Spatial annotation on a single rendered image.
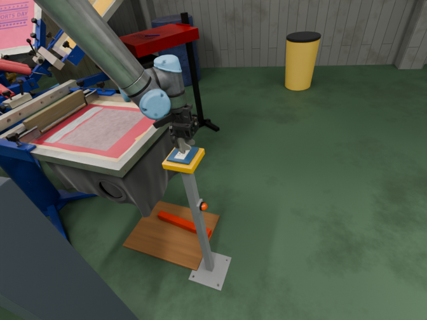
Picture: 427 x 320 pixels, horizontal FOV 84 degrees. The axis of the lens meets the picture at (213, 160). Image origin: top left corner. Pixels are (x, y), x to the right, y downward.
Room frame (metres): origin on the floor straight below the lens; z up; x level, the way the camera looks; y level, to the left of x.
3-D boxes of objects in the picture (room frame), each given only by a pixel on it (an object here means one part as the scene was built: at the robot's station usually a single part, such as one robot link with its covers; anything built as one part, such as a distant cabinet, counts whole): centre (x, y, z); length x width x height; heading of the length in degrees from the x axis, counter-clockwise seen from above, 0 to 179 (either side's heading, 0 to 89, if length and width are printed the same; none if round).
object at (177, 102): (0.75, 0.10, 1.20); 0.08 x 0.08 x 0.05
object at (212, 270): (0.76, 0.12, 0.48); 0.22 x 0.22 x 0.96; 64
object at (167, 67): (0.75, 0.10, 1.28); 0.09 x 0.08 x 0.11; 114
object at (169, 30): (2.37, 0.35, 1.06); 0.61 x 0.46 x 0.12; 124
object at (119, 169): (1.11, 0.57, 0.97); 0.79 x 0.58 x 0.04; 64
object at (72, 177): (0.92, 0.60, 0.77); 0.46 x 0.09 x 0.36; 64
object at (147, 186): (0.98, 0.31, 0.74); 0.45 x 0.03 x 0.43; 154
